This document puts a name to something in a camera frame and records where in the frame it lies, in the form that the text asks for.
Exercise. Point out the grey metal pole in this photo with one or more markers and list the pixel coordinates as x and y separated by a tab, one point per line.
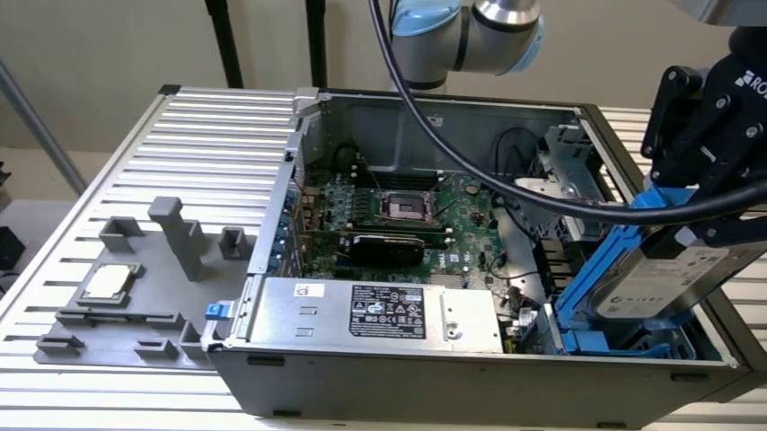
42	125

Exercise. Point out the silver CPU chip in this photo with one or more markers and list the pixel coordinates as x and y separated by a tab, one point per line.
111	280

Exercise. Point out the grey metal disk bay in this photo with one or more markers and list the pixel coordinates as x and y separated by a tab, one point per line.
570	166

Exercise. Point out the blue disk bay bracket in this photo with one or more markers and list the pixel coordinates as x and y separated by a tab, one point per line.
590	343

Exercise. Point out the CPU socket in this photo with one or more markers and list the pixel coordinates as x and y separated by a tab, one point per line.
403	205

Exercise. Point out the black RAM sticks row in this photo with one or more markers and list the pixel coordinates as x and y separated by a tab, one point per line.
403	178

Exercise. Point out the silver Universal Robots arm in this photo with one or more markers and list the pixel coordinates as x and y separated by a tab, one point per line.
486	40

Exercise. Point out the blue case latch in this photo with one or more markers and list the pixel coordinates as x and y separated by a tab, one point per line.
216	312

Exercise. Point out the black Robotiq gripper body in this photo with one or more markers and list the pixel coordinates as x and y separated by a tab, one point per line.
738	112

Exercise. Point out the black graphics card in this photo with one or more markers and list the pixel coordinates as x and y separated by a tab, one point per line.
386	249

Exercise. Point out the grey plastic parts rack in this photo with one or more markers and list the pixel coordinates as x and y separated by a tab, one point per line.
138	292

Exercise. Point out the black box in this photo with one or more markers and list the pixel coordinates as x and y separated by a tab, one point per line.
8	247

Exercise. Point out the black stand leg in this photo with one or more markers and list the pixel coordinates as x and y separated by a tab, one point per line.
224	40
317	40

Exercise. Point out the silver power supply with label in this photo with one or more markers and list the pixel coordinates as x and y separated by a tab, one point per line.
371	314

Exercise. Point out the green motherboard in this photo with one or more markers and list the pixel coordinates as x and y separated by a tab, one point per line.
462	233

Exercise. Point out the hard disk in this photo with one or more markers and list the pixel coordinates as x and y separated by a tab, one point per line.
650	278

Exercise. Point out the open grey PC case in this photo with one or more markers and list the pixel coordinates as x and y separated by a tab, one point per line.
419	381

